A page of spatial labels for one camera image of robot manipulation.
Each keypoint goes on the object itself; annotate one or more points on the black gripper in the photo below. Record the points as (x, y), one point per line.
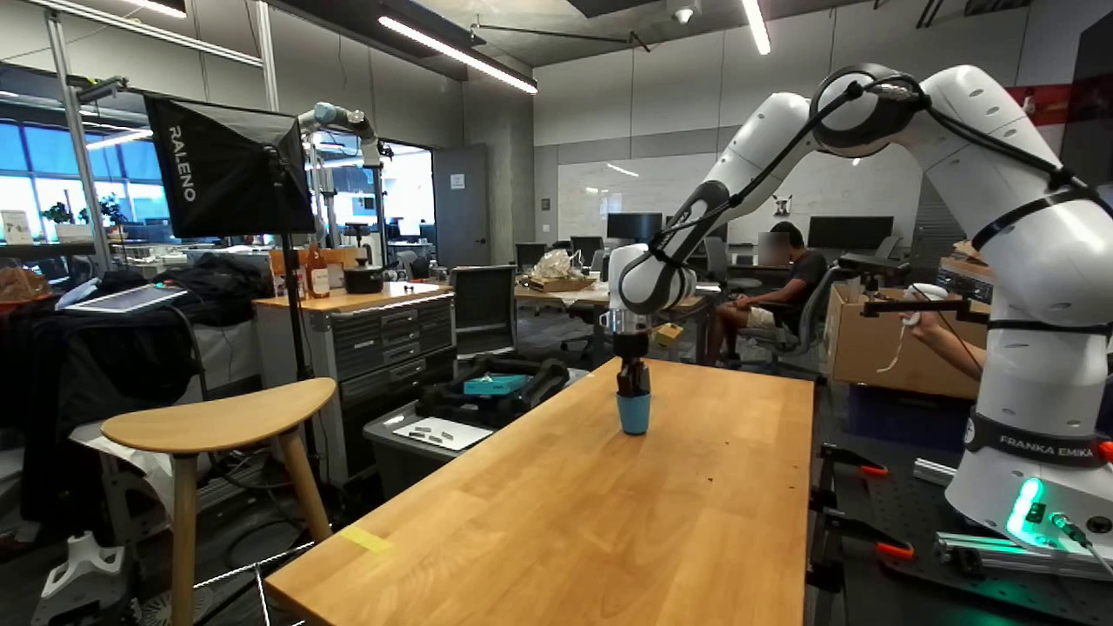
(632, 345)

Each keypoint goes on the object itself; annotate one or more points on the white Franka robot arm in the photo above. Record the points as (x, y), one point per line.
(1021, 265)

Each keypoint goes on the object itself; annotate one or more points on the light blue plastic cup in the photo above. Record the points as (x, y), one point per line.
(634, 417)

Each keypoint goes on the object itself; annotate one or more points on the black bag with teal item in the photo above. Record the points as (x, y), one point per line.
(499, 388)

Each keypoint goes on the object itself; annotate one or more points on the seated person in dark shirt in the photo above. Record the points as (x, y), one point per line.
(786, 282)

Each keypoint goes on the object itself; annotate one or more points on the grey office chair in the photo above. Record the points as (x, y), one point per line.
(812, 317)

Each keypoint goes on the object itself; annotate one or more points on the grey plastic storage bin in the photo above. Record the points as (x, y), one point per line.
(422, 444)

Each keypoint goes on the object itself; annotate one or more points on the grey door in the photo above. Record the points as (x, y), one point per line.
(465, 202)

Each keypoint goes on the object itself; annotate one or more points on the wide black computer monitor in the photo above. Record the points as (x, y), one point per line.
(849, 229)

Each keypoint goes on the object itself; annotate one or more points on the grey drawer cabinet wooden top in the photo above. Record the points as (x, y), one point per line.
(371, 349)

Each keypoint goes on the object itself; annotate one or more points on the brown cardboard box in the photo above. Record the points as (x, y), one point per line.
(897, 345)

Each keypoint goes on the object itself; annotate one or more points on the black box on cabinet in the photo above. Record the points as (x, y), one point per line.
(363, 279)

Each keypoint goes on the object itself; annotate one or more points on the yellow tape strip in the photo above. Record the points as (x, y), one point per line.
(365, 540)

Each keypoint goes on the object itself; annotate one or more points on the brown bottle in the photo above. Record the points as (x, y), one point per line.
(319, 279)

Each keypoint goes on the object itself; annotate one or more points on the long ceiling light strip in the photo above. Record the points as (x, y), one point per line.
(457, 52)

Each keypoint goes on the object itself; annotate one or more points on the short ceiling light strip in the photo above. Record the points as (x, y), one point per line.
(756, 26)

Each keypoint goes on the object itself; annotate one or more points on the wooden stool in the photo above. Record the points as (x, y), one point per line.
(222, 426)

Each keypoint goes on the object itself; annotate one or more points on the black softbox studio light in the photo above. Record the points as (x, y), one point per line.
(227, 168)

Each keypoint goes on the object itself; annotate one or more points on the black cloth covered table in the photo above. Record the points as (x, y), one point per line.
(106, 368)

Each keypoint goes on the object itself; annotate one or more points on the white floor stand foot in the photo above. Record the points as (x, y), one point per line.
(75, 579)

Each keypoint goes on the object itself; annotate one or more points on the metal light stand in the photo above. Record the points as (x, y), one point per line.
(84, 150)

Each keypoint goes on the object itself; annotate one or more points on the white wall whiteboard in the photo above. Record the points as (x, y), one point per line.
(632, 186)

